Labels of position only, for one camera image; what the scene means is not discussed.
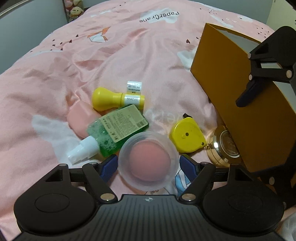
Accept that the blue white small carton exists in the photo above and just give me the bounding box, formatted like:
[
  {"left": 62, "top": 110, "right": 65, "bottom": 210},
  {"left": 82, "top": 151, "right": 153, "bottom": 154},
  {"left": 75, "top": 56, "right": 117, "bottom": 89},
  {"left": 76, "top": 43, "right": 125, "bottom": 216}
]
[{"left": 175, "top": 169, "right": 191, "bottom": 191}]

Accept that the gold round tin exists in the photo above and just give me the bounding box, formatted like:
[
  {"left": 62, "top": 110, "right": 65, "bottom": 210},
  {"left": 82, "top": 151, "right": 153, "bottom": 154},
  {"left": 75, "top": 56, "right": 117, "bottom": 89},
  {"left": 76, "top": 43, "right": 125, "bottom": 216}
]
[{"left": 206, "top": 126, "right": 242, "bottom": 168}]

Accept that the green liquid spray bottle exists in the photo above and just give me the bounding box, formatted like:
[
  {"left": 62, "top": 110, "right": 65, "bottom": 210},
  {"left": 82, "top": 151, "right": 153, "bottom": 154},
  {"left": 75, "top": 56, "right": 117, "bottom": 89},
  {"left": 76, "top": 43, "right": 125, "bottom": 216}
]
[{"left": 67, "top": 104, "right": 149, "bottom": 164}]

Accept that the yellow tape measure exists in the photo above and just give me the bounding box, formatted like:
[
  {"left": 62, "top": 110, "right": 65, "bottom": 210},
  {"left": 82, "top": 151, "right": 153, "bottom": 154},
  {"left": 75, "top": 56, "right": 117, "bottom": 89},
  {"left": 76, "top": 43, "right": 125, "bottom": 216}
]
[{"left": 169, "top": 113, "right": 207, "bottom": 153}]

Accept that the orange cardboard box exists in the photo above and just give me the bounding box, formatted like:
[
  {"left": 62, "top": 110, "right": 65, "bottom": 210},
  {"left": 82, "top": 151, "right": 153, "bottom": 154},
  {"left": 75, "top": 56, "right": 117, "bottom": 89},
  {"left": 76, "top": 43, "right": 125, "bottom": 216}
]
[{"left": 191, "top": 23, "right": 295, "bottom": 174}]

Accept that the clear cup with pink sponge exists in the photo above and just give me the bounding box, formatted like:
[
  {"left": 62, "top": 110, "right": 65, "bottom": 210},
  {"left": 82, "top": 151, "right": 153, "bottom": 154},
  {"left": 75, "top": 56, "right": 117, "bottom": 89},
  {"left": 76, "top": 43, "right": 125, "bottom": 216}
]
[{"left": 118, "top": 131, "right": 179, "bottom": 191}]

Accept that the pink soft case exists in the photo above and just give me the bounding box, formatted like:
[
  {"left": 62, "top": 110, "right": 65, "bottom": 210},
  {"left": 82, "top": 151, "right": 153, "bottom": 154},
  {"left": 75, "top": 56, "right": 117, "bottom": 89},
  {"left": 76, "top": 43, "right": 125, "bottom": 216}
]
[{"left": 67, "top": 100, "right": 101, "bottom": 139}]

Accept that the yellow bulb-shaped bottle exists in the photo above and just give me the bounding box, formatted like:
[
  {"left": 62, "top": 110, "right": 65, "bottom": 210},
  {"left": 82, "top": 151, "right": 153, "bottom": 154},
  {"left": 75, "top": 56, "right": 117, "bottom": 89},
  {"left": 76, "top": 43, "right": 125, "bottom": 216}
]
[{"left": 91, "top": 87, "right": 145, "bottom": 111}]

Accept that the pink patterned bed quilt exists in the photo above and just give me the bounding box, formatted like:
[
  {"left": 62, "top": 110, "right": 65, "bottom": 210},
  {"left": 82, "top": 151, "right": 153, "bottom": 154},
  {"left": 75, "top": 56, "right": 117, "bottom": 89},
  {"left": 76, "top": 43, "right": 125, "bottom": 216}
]
[{"left": 1, "top": 1, "right": 285, "bottom": 240}]

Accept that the stuffed toy hanging column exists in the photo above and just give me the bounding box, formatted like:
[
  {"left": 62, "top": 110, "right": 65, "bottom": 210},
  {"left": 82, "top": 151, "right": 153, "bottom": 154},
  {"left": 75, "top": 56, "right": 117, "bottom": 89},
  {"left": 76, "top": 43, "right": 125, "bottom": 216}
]
[{"left": 63, "top": 0, "right": 84, "bottom": 22}]

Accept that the dark window with sill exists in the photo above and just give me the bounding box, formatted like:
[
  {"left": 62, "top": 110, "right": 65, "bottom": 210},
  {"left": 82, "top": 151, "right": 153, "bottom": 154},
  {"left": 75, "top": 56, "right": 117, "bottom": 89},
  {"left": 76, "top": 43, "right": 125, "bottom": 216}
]
[{"left": 0, "top": 0, "right": 22, "bottom": 15}]

